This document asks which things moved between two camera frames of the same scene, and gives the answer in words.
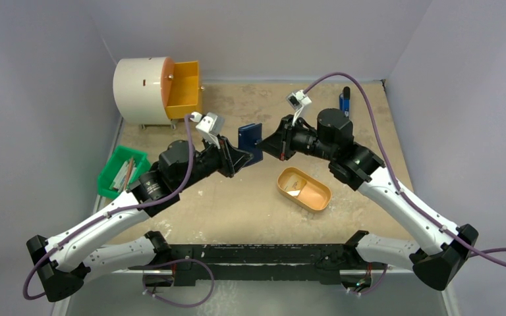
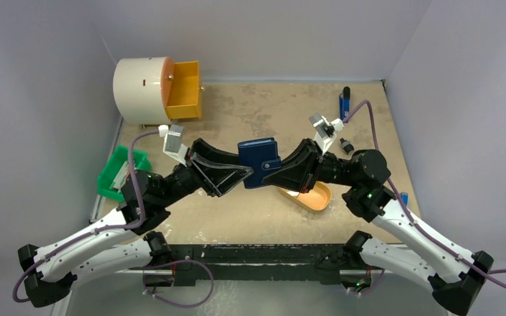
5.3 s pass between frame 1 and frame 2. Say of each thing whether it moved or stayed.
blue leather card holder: moved
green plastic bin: stayed
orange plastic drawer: stayed
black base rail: stayed
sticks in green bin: stayed
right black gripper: moved
